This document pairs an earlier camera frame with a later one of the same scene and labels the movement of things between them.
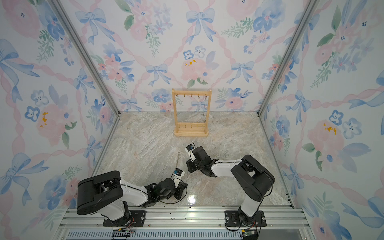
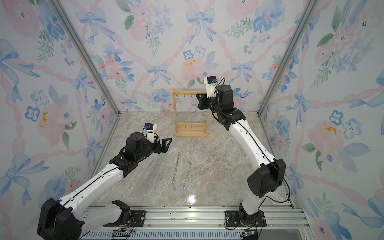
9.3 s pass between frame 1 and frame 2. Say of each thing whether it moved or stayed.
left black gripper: moved
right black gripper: moved
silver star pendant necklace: stayed
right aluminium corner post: stayed
